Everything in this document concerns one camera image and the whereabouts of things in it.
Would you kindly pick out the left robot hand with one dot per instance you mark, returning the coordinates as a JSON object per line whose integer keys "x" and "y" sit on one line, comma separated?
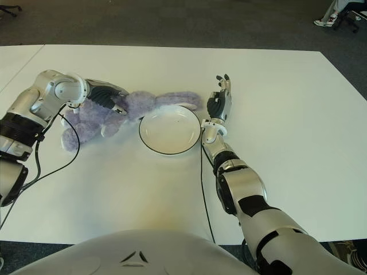
{"x": 103, "y": 96}

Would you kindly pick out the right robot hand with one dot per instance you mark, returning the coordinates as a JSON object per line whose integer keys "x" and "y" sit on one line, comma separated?
{"x": 220, "y": 103}

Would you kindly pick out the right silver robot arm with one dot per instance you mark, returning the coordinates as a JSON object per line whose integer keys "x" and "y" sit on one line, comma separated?
{"x": 252, "y": 194}

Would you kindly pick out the dark patterned sneaker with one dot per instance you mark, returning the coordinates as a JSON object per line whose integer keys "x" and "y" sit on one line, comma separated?
{"x": 348, "y": 253}

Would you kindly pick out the purple plush bunny doll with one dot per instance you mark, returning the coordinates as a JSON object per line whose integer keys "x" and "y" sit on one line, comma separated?
{"x": 94, "y": 120}

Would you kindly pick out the silver robot torso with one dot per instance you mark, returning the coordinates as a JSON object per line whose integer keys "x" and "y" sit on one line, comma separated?
{"x": 137, "y": 249}

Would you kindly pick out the seated person in light trousers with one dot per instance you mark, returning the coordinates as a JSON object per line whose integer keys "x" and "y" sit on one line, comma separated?
{"x": 322, "y": 22}

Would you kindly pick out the white plate with black rim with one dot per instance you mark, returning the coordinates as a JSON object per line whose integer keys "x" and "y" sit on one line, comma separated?
{"x": 169, "y": 131}

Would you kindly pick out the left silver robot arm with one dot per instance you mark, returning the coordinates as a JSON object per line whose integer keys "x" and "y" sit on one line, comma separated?
{"x": 34, "y": 114}

